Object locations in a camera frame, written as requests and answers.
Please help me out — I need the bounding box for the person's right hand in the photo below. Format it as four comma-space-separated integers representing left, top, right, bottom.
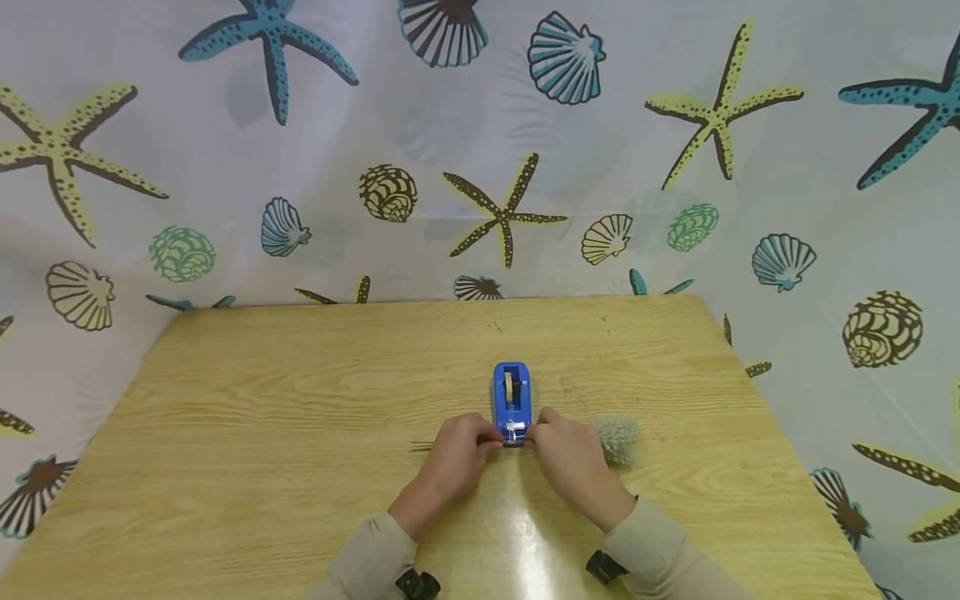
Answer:
524, 407, 639, 534

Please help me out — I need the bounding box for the person's left hand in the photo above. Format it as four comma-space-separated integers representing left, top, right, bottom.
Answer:
398, 413, 506, 536

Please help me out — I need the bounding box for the grey fluffy stem bundle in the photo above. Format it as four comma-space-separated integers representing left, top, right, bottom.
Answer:
409, 418, 641, 469

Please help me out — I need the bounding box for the person's right forearm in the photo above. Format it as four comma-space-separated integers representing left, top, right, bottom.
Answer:
600, 495, 755, 600

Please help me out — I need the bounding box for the person's left forearm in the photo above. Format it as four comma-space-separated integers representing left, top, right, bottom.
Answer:
307, 510, 420, 600

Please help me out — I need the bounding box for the blue tape dispenser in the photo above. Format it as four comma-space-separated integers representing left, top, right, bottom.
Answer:
492, 361, 533, 449

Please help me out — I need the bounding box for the black wrist band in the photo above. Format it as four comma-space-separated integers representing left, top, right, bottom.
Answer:
585, 549, 630, 584
395, 568, 443, 600

